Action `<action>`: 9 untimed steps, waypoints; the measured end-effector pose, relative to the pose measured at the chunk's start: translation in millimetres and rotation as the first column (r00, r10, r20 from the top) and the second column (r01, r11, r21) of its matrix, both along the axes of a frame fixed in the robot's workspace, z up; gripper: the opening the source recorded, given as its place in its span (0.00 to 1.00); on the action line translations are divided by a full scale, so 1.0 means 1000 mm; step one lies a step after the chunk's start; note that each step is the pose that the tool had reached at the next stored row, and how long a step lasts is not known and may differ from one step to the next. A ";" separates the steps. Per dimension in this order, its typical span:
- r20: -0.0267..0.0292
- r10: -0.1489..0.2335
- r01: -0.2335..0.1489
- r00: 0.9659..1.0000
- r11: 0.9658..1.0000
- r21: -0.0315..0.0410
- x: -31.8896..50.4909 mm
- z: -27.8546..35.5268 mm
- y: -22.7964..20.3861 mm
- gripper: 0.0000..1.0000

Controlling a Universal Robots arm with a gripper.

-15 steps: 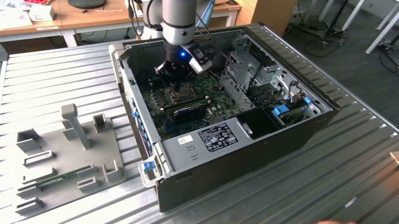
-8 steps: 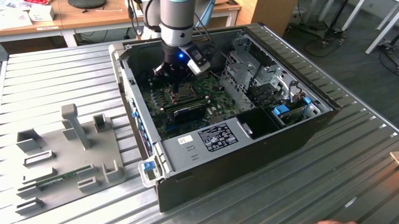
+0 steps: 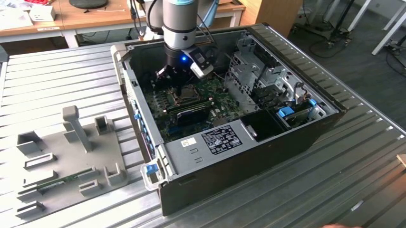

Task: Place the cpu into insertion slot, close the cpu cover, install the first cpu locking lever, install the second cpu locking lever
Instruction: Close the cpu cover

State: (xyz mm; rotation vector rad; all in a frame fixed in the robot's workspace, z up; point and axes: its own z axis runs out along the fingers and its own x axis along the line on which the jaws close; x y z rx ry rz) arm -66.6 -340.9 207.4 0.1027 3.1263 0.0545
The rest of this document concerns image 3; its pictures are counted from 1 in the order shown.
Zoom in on white cardboard box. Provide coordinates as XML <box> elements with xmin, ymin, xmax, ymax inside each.
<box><xmin>28</xmin><ymin>5</ymin><xmax>57</xmax><ymax>22</ymax></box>

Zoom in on wooden desk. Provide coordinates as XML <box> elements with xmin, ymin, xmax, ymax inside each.
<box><xmin>0</xmin><ymin>0</ymin><xmax>247</xmax><ymax>49</ymax></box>

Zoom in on black wheeled stand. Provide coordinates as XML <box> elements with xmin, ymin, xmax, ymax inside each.
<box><xmin>323</xmin><ymin>0</ymin><xmax>355</xmax><ymax>47</ymax></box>

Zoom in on grey power supply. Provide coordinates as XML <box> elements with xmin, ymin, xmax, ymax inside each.
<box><xmin>161</xmin><ymin>118</ymin><xmax>259</xmax><ymax>182</ymax></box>

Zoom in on black graphics card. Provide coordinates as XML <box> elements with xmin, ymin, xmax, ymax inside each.
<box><xmin>175</xmin><ymin>107</ymin><xmax>211</xmax><ymax>127</ymax></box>

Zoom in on metal drive cage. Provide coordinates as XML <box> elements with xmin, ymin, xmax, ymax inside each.
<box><xmin>225</xmin><ymin>32</ymin><xmax>307</xmax><ymax>112</ymax></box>

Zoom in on grey wire red plugs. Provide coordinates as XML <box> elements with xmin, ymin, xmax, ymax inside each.
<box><xmin>292</xmin><ymin>82</ymin><xmax>314</xmax><ymax>105</ymax></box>

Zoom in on blue case latch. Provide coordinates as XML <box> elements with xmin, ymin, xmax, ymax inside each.
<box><xmin>144</xmin><ymin>163</ymin><xmax>159</xmax><ymax>176</ymax></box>

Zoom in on green RAM stick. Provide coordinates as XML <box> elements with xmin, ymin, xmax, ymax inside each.
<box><xmin>33</xmin><ymin>169</ymin><xmax>95</xmax><ymax>193</ymax></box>
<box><xmin>165</xmin><ymin>101</ymin><xmax>212</xmax><ymax>115</ymax></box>

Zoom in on CPU socket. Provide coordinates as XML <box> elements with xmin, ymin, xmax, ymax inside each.
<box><xmin>168</xmin><ymin>83</ymin><xmax>205</xmax><ymax>108</ymax></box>

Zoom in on wooden cabinet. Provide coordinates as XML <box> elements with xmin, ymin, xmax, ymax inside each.
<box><xmin>240</xmin><ymin>0</ymin><xmax>303</xmax><ymax>38</ymax></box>

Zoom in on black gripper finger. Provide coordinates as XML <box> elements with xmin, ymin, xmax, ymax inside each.
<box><xmin>177</xmin><ymin>71</ymin><xmax>191</xmax><ymax>98</ymax></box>
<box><xmin>153</xmin><ymin>66</ymin><xmax>181</xmax><ymax>98</ymax></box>

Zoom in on grey ribbon wire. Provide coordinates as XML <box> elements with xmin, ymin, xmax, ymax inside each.
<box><xmin>221</xmin><ymin>70</ymin><xmax>232</xmax><ymax>95</ymax></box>

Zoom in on black PC case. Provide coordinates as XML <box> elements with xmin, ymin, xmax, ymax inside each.
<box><xmin>109</xmin><ymin>22</ymin><xmax>348</xmax><ymax>217</ymax></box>

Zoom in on black round pad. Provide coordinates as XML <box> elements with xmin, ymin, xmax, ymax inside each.
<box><xmin>68</xmin><ymin>0</ymin><xmax>109</xmax><ymax>10</ymax></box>

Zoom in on black cable orange plug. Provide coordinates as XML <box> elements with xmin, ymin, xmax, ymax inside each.
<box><xmin>128</xmin><ymin>0</ymin><xmax>148</xmax><ymax>41</ymax></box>

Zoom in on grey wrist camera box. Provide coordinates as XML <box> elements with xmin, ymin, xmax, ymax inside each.
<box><xmin>189</xmin><ymin>46</ymin><xmax>215</xmax><ymax>78</ymax></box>

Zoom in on grey parts rack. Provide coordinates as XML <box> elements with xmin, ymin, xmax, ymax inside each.
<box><xmin>13</xmin><ymin>105</ymin><xmax>129</xmax><ymax>220</ymax></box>

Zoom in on metal socket cover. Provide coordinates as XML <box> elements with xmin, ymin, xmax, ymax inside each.
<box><xmin>181</xmin><ymin>83</ymin><xmax>203</xmax><ymax>105</ymax></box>

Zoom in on hard disk in blue carrier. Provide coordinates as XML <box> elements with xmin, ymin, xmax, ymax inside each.
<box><xmin>275</xmin><ymin>106</ymin><xmax>314</xmax><ymax>129</ymax></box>

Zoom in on CPU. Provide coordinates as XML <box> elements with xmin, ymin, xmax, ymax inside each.
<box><xmin>181</xmin><ymin>85</ymin><xmax>196</xmax><ymax>98</ymax></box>

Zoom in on white desk frame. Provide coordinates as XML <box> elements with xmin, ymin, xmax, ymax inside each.
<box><xmin>370</xmin><ymin>14</ymin><xmax>406</xmax><ymax>56</ymax></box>
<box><xmin>347</xmin><ymin>0</ymin><xmax>372</xmax><ymax>32</ymax></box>

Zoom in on green motherboard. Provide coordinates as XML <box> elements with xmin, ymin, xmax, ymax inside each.
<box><xmin>140</xmin><ymin>70</ymin><xmax>247</xmax><ymax>143</ymax></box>

